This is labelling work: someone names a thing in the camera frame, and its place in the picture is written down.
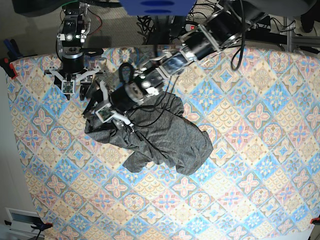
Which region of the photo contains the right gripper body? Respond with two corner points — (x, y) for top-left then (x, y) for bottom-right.
(44, 66), (103, 94)

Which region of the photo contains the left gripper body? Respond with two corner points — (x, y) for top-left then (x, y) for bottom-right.
(94, 80), (133, 129)

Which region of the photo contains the grey t-shirt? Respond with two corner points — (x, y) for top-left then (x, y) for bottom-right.
(84, 92), (213, 176)

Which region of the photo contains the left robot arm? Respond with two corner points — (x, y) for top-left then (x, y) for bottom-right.
(82, 0), (267, 126)

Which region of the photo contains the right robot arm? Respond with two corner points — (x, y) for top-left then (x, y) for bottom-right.
(44, 1), (103, 101)

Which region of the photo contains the red black clamp upper left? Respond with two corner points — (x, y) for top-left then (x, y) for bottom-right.
(0, 57), (17, 79)

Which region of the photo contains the black clamp lower left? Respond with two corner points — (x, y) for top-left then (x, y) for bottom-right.
(3, 216), (53, 232)

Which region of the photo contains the patterned tablecloth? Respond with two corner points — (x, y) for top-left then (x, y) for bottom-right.
(7, 48), (320, 240)

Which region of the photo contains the red clamp lower right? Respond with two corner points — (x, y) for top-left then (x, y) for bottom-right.
(310, 217), (320, 226)

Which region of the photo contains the blue handled clamp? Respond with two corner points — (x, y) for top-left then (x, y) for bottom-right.
(3, 38), (24, 61)

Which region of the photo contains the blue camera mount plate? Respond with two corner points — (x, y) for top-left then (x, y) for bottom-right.
(119, 0), (196, 16)

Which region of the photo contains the power strip with red switch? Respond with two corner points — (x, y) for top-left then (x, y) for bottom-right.
(185, 23), (197, 33)

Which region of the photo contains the aluminium frame post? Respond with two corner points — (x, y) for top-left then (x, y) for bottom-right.
(283, 17), (296, 53)

